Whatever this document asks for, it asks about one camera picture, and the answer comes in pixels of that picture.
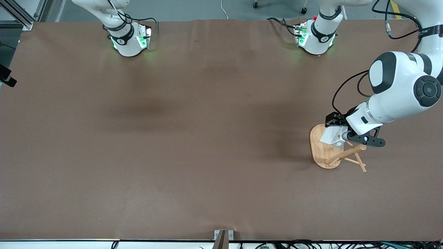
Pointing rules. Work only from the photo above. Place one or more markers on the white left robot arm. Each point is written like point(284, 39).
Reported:
point(398, 90)

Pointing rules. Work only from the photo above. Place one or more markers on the metal right base connector panel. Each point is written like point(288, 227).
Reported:
point(145, 36)

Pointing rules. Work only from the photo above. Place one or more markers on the aluminium frame profile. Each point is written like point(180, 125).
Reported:
point(20, 15)

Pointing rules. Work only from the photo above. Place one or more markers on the wooden cup rack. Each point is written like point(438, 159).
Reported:
point(322, 155)

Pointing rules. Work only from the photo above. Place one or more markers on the metal table edge bracket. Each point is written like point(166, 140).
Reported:
point(221, 238)

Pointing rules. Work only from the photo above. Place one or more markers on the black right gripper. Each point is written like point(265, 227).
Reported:
point(4, 72)

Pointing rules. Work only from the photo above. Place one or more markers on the metal left base connector panel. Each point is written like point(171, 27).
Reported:
point(299, 34)

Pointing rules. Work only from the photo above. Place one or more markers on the metal base connector panel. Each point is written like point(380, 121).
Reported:
point(299, 34)
point(145, 36)

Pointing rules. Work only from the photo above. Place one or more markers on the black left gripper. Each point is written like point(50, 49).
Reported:
point(340, 118)

